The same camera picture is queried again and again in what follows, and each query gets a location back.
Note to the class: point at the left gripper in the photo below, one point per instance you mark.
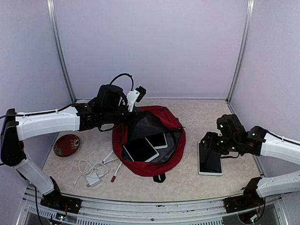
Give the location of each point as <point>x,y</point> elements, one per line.
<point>136,116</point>

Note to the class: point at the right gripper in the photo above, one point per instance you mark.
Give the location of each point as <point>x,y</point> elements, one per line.
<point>210,142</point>

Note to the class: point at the red backpack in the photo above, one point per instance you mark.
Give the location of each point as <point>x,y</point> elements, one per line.
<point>166,134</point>

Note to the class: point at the white tablet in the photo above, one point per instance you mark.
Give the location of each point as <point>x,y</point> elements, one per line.
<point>209,162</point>
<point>140,150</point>

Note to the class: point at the white charger with cable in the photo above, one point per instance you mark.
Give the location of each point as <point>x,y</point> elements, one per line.
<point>93,173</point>

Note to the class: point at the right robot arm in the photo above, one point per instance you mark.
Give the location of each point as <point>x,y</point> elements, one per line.
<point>259,142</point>

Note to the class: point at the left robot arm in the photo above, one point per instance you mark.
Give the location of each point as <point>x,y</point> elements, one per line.
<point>110,106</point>

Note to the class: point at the white marker black cap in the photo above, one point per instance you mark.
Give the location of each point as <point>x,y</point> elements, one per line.
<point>108,158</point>

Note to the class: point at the white marker dark-red cap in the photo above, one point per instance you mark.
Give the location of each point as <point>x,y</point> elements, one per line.
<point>117,172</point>

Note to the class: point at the red patterned dish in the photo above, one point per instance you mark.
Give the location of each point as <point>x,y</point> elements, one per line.
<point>66,145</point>

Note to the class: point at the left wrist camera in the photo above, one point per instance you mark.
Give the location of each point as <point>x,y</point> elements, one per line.
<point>134,96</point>

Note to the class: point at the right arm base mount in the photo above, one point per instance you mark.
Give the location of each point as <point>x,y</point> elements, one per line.
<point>240,203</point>

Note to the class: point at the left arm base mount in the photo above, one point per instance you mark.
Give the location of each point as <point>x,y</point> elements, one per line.
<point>64,203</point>

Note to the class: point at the front aluminium rail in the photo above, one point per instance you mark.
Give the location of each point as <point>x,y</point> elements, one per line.
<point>95,211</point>

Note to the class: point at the left aluminium frame post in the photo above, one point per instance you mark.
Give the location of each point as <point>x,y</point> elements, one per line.
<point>59,49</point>

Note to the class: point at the aluminium frame post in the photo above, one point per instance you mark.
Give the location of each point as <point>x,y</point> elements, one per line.
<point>59,49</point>
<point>242,50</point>

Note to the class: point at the right aluminium frame post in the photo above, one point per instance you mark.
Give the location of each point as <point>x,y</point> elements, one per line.
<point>242,50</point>

